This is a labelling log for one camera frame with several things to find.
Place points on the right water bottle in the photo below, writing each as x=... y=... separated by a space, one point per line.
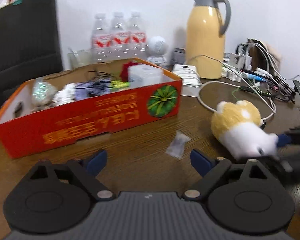
x=137 y=35

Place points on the white astronaut figure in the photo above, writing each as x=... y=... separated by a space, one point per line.
x=156 y=50

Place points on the white power adapter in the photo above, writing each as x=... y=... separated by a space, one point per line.
x=191 y=81

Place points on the left water bottle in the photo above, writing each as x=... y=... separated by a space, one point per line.
x=100 y=38

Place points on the green packet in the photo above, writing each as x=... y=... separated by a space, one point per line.
x=116 y=84

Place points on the small clear wrapper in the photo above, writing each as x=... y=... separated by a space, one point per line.
x=177 y=146

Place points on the purple knitted cloth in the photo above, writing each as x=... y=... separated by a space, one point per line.
x=91 y=89

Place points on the grey small box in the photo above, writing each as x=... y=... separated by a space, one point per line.
x=178 y=56

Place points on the clear plastic container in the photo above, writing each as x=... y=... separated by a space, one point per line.
x=141 y=75

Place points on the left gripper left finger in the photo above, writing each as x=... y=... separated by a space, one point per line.
x=52 y=198

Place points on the yellow white plush toy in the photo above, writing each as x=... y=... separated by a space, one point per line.
x=237 y=126

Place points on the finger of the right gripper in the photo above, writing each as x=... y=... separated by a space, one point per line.
x=283 y=140

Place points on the middle water bottle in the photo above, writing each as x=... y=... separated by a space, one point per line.
x=120 y=36

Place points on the water bottle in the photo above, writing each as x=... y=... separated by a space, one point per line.
x=137 y=35
x=120 y=36
x=100 y=38

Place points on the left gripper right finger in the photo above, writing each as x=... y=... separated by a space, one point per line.
x=242 y=198

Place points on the black paper bag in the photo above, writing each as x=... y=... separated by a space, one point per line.
x=29 y=44

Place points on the white tissue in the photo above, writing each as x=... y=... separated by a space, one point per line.
x=65 y=95

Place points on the yellow thermos jug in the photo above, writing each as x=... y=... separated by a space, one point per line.
x=205 y=36

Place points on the glass cup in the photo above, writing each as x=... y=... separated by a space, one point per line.
x=79 y=58

